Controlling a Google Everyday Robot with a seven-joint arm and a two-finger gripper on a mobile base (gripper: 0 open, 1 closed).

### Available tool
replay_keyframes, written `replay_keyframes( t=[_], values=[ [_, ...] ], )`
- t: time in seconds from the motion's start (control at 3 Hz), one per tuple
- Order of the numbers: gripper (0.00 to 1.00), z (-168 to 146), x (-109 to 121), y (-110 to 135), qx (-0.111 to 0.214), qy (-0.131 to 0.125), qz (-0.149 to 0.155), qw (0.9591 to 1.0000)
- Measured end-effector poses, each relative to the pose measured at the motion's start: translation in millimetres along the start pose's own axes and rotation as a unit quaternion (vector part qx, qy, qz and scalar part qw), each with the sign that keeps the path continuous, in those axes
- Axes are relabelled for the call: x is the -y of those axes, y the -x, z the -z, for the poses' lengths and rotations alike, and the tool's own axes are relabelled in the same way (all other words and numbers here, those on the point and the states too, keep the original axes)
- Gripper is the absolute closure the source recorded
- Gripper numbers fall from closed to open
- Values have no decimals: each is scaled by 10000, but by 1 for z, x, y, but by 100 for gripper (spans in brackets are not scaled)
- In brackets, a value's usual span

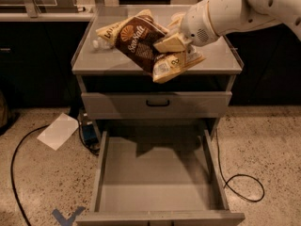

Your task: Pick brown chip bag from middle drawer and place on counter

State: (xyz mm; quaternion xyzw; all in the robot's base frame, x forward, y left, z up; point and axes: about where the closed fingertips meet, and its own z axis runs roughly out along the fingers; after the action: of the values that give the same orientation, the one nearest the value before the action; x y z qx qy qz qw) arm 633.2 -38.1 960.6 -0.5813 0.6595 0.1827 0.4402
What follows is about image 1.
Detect closed grey top drawer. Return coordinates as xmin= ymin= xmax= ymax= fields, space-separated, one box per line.
xmin=82 ymin=91 xmax=231 ymax=120

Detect clear plastic water bottle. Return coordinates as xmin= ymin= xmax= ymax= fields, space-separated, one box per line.
xmin=92 ymin=37 xmax=113 ymax=50

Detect black drawer handle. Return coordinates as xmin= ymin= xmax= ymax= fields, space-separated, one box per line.
xmin=146 ymin=100 xmax=170 ymax=107

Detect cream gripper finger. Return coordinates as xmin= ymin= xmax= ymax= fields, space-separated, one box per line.
xmin=168 ymin=12 xmax=184 ymax=27
xmin=153 ymin=33 xmax=190 ymax=53

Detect dark counter cabinets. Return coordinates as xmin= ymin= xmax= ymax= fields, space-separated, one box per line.
xmin=0 ymin=20 xmax=301 ymax=107

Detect blue power box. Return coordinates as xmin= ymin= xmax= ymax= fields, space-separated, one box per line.
xmin=81 ymin=124 xmax=98 ymax=144

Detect black cable on floor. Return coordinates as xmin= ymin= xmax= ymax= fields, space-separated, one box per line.
xmin=214 ymin=128 xmax=266 ymax=203
xmin=9 ymin=124 xmax=50 ymax=226

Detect brown chip bag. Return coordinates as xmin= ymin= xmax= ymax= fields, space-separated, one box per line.
xmin=96 ymin=9 xmax=205 ymax=84

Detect open grey middle drawer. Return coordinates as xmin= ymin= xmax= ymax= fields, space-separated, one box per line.
xmin=76 ymin=128 xmax=245 ymax=226

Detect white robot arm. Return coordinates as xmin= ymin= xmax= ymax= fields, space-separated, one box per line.
xmin=154 ymin=0 xmax=301 ymax=53

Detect grey drawer cabinet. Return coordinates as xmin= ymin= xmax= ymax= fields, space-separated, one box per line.
xmin=72 ymin=5 xmax=242 ymax=135

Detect black cable on left floor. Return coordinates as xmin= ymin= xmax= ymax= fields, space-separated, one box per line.
xmin=9 ymin=124 xmax=50 ymax=226

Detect white paper sheet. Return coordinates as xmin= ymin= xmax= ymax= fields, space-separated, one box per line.
xmin=38 ymin=113 xmax=78 ymax=151

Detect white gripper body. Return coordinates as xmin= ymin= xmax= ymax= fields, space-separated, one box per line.
xmin=181 ymin=0 xmax=219 ymax=47

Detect black cable on right floor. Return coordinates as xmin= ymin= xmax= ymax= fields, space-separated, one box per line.
xmin=214 ymin=128 xmax=266 ymax=203

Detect blue tape cross mark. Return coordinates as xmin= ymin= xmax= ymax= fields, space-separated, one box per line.
xmin=51 ymin=205 xmax=87 ymax=226

